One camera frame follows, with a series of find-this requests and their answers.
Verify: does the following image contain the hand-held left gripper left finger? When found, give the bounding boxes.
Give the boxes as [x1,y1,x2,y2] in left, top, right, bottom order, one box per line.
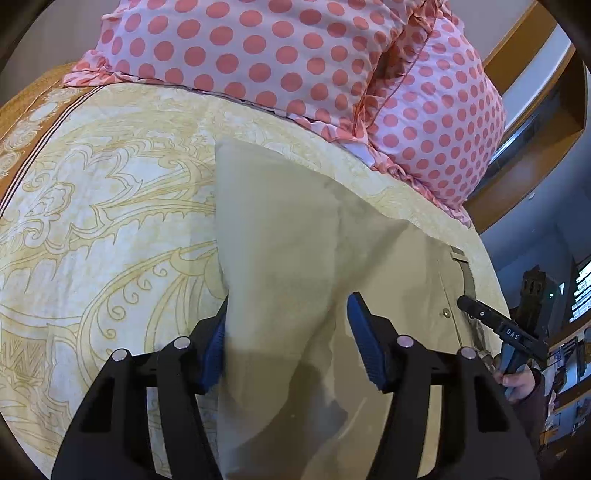
[51,295,230,480]

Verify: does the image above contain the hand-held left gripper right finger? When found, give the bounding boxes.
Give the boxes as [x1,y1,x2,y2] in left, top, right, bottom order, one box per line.
[346,292,541,480]

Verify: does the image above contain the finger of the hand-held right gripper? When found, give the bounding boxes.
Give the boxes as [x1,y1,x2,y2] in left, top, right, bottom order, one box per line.
[456,296,548,357]

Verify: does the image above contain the beige pants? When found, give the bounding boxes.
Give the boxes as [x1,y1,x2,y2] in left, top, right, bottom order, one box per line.
[213,137,513,480]

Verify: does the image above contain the person's right forearm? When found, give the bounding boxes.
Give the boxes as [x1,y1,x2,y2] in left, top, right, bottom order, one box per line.
[519,367,555,457]

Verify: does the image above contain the person's right hand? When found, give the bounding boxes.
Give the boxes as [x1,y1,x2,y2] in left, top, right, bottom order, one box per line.
[493,355,539,402]

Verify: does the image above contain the yellow patterned bed sheet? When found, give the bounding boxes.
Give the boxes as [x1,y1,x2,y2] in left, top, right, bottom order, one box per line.
[0,62,520,480]

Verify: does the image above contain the wooden headboard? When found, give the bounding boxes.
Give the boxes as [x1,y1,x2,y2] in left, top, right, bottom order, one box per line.
[466,0,591,236]

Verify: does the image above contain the pink polka dot pillow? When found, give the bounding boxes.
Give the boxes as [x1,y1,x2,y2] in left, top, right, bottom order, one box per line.
[342,0,508,227]
[62,0,419,139]

